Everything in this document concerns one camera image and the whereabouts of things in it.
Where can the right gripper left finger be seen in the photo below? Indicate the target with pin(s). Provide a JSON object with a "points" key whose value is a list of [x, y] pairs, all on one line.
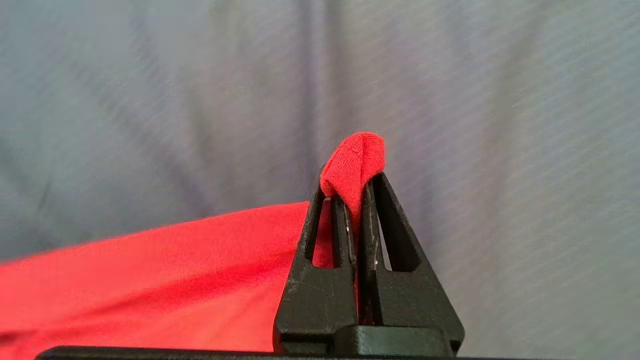
{"points": [[314, 299]]}

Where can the grey bed sheet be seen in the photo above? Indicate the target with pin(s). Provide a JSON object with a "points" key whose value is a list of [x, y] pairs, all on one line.
{"points": [[475, 125]]}

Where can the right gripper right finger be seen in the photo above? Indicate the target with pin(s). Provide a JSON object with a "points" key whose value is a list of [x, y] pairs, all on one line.
{"points": [[411, 300]]}

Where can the red garment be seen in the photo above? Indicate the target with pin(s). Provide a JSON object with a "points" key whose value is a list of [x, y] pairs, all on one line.
{"points": [[165, 280]]}

